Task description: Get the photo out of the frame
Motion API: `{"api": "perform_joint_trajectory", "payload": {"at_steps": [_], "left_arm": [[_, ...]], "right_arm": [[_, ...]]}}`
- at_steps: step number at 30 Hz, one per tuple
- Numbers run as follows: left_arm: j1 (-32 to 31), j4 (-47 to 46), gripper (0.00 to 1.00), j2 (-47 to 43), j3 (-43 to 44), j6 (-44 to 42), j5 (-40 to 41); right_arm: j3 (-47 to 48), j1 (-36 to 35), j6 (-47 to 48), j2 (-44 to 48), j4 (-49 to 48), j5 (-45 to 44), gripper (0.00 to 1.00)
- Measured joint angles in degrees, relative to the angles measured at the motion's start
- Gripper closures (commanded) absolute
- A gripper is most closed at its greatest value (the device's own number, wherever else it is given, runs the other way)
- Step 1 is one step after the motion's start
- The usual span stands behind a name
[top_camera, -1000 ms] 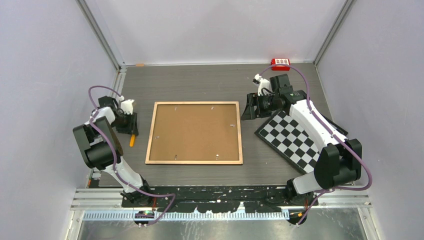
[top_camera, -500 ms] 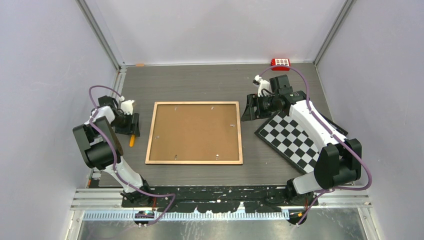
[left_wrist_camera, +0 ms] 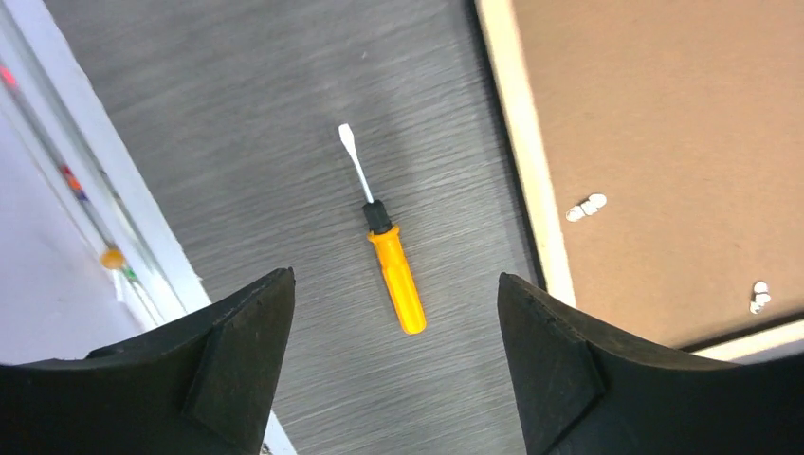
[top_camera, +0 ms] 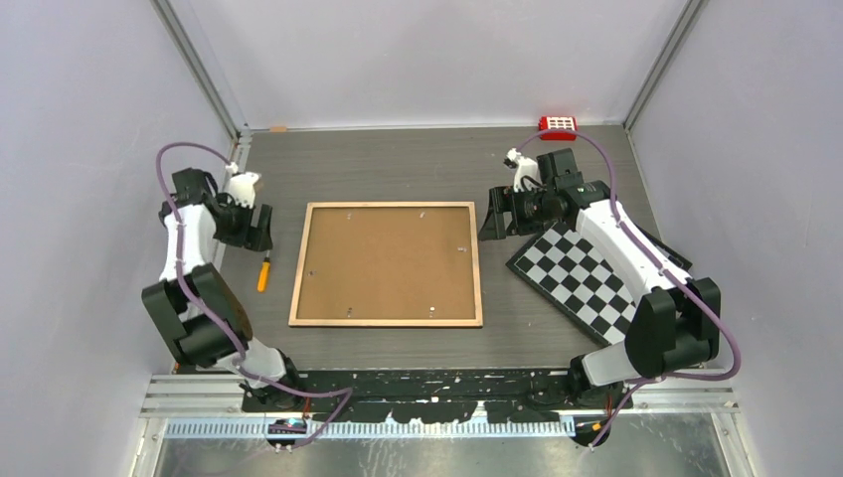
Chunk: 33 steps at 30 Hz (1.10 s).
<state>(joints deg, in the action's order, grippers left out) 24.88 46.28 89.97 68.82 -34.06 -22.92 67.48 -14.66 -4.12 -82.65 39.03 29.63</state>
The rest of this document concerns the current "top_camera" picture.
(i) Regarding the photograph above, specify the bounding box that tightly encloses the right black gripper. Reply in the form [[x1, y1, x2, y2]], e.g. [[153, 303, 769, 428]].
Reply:
[[479, 184, 556, 240]]

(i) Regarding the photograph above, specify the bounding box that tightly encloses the orange handled screwdriver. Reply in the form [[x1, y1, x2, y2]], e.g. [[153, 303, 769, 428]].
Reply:
[[256, 255, 271, 293]]

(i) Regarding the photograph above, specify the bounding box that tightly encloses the black picture frame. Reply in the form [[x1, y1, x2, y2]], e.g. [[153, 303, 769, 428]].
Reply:
[[288, 202, 484, 328]]

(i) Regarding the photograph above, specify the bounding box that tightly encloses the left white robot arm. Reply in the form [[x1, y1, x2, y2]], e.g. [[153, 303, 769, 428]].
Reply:
[[141, 168, 305, 411]]

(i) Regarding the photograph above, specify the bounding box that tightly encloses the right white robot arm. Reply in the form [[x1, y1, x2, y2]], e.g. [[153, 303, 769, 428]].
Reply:
[[478, 148, 722, 408]]

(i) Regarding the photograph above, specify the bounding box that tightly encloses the red toy brick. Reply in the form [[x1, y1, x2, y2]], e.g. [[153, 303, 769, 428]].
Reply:
[[538, 115, 578, 142]]

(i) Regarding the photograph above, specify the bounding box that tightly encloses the black white checkerboard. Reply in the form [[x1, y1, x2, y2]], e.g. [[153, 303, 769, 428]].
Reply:
[[505, 220, 694, 348]]

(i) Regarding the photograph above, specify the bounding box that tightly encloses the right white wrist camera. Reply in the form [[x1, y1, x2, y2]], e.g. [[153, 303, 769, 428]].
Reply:
[[503, 148, 543, 193]]

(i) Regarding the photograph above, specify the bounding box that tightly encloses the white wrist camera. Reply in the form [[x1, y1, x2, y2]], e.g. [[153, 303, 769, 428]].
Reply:
[[503, 148, 543, 193], [225, 172, 261, 209]]

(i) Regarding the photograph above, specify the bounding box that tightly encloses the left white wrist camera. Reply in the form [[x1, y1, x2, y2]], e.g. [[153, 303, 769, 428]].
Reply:
[[225, 172, 261, 209]]

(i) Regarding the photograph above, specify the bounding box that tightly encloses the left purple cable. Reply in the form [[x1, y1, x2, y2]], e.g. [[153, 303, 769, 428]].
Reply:
[[155, 142, 357, 451]]

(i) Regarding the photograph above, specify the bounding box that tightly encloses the purple cable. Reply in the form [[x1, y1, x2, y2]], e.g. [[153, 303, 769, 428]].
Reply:
[[155, 142, 357, 451], [516, 128, 745, 451]]

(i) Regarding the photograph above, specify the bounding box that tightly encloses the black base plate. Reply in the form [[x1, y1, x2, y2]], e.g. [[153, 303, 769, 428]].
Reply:
[[242, 368, 631, 424]]

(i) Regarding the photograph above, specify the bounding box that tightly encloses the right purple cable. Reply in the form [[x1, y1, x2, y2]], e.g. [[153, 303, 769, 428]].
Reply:
[[516, 128, 745, 451]]

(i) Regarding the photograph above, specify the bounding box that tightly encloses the aluminium rail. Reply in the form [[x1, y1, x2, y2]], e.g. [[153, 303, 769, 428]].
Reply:
[[141, 368, 739, 442]]

